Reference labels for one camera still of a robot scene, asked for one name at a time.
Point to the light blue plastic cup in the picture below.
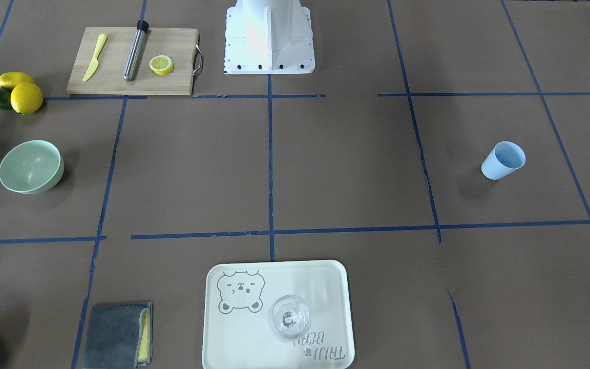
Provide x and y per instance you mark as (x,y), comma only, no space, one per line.
(504,159)

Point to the light green bowl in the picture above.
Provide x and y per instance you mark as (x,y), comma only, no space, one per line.
(32,167)

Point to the clear wine glass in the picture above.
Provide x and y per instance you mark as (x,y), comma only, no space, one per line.
(290,317)

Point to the cream bear serving tray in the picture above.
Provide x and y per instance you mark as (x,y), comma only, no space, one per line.
(236,328)

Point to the half lemon slice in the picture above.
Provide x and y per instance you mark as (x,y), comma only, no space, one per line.
(161,65)

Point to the steel muddler black cap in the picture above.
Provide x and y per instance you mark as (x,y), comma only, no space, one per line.
(139,41)

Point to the grey and yellow cloth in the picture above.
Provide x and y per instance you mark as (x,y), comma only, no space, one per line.
(119,335)

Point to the yellow plastic knife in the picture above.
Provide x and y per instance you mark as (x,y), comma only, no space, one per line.
(94,63)

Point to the yellow lemon lower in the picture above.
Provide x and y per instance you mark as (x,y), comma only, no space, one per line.
(26,98)

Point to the yellow lemon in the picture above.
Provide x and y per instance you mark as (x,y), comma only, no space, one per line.
(10,80)
(26,98)

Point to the yellow lemon upper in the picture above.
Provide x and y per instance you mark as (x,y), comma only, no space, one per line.
(10,80)

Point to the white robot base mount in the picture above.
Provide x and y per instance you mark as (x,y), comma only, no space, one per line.
(268,37)

